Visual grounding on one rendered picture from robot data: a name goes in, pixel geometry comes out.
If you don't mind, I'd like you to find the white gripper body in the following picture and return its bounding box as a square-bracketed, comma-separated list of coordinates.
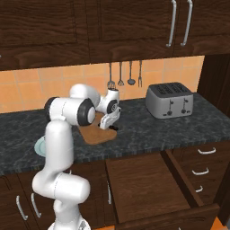
[99, 106, 122, 130]

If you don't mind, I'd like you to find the brown wooden cutting board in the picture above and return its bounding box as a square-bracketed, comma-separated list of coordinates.
[78, 111, 119, 146]

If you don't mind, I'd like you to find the open dark wood drawer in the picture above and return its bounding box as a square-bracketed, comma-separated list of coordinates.
[104, 149, 221, 230]

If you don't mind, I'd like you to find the pale teal plate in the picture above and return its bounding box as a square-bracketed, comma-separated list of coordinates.
[33, 136, 48, 157]

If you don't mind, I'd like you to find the dark wood drawer front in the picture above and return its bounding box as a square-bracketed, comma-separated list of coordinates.
[191, 179, 226, 205]
[172, 139, 230, 169]
[180, 160, 229, 188]

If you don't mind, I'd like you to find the hanging metal slotted spatula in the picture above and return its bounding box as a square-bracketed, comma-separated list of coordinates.
[117, 61, 125, 87]

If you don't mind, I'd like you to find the hanging metal ladle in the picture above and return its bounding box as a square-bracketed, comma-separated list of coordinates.
[127, 60, 137, 86]

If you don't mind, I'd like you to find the hanging metal fork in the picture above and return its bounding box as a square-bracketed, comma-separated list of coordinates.
[137, 60, 144, 88]

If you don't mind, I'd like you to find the silver four-slot toaster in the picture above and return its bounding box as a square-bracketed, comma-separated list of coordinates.
[145, 82, 195, 120]

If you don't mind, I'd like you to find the dark wood base cupboard door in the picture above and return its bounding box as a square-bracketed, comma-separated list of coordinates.
[69, 161, 119, 230]
[17, 172, 61, 230]
[0, 174, 31, 230]

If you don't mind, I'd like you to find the tall dark wood cabinet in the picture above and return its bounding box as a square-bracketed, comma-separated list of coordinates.
[197, 53, 230, 119]

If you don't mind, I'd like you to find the wide dark wood cupboard door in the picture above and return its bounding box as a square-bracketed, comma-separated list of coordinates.
[0, 0, 91, 72]

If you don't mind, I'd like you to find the silver base cupboard handle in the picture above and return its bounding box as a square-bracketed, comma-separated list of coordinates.
[15, 195, 29, 222]
[106, 181, 113, 206]
[30, 192, 42, 219]

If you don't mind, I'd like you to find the long silver cupboard handle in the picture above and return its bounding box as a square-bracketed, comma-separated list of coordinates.
[165, 0, 178, 49]
[180, 0, 194, 48]

